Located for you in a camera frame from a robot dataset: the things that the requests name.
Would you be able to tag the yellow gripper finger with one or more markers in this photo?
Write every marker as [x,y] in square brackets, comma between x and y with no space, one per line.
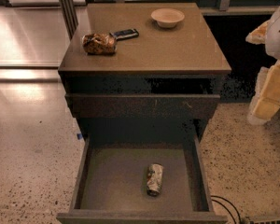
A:
[258,35]

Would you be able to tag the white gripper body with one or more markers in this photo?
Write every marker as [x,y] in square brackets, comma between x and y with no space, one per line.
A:
[279,37]

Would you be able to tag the crushed silver 7up can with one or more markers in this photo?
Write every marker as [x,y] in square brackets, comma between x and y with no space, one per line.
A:
[154,179]

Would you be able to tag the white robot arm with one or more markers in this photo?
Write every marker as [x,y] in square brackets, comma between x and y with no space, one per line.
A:
[272,43]

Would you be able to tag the closed top drawer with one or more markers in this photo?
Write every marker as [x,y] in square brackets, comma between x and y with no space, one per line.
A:
[196,106]

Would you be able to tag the dark wooden drawer cabinet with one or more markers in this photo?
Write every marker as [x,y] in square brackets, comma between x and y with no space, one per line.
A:
[183,60]

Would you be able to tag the open middle drawer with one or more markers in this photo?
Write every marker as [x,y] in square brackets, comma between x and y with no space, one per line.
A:
[111,186]

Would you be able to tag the beige shallow bowl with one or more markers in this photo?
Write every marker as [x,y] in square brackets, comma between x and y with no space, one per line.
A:
[167,17]

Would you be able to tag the black rectangular phone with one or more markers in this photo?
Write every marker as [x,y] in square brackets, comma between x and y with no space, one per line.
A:
[125,34]

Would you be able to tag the grey power strip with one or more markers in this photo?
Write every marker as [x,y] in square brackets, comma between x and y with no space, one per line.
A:
[260,220]

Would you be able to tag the brown crumpled snack bag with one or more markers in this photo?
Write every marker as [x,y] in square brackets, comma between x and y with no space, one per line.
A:
[98,44]

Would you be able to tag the blue tape piece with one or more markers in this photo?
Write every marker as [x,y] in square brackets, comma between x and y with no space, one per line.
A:
[79,136]

